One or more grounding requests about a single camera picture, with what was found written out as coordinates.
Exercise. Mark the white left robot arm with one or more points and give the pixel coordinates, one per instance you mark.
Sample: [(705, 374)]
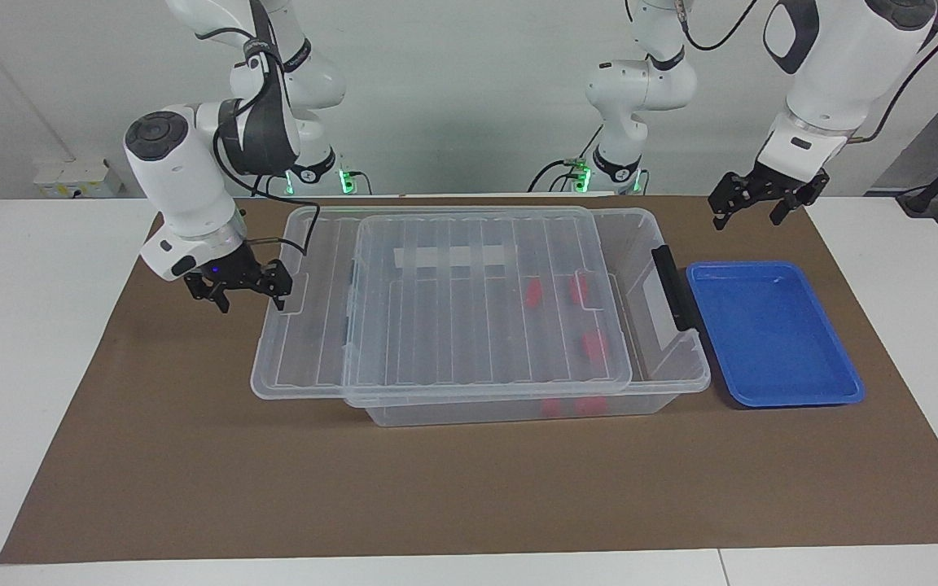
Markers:
[(843, 49)]

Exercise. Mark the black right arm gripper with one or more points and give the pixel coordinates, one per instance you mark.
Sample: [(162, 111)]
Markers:
[(229, 273)]

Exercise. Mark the blue plastic tray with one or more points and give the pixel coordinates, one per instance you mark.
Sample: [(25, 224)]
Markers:
[(770, 334)]

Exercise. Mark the clear plastic storage box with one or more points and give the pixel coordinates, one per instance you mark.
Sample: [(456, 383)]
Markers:
[(477, 413)]

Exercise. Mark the clear ribbed plastic lid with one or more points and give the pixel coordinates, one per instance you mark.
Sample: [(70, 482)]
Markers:
[(453, 342)]

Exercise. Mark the brown table mat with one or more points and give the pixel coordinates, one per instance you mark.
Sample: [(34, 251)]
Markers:
[(192, 472)]

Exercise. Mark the red plastic block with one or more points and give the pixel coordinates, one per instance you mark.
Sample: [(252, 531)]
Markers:
[(579, 289), (550, 407), (591, 405), (532, 293), (595, 346)]

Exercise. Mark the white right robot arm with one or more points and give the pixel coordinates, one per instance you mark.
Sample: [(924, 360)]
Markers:
[(184, 187)]

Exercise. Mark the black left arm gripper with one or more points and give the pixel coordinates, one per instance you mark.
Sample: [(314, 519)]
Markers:
[(791, 182)]

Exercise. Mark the white wall socket box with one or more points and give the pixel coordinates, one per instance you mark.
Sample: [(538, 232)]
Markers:
[(70, 175)]

